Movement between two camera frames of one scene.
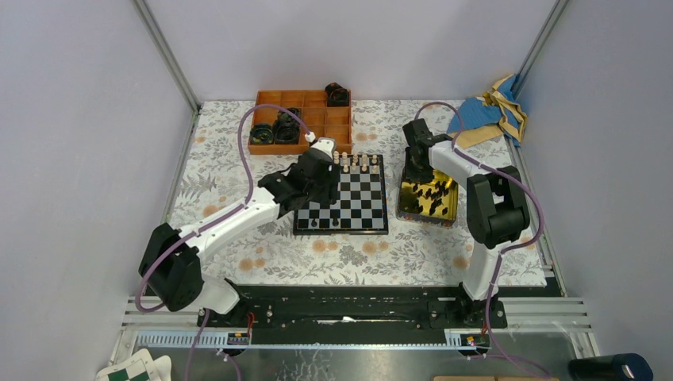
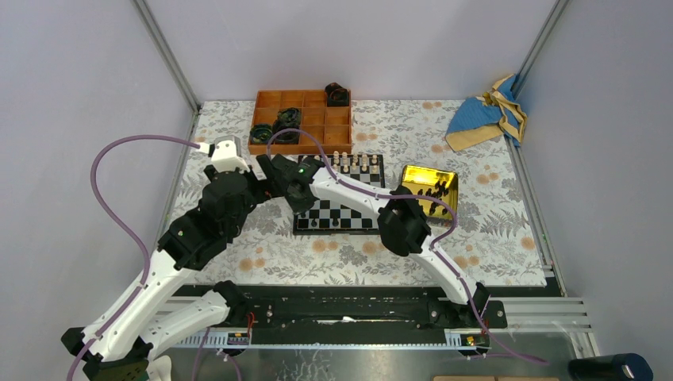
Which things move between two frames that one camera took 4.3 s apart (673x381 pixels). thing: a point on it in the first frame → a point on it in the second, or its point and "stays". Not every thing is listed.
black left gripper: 330,193 → 258,184
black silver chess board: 360,207 stays
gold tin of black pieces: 433,202 stays
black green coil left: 262,133 stays
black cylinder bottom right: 629,367 stays
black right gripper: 410,175 → 301,207
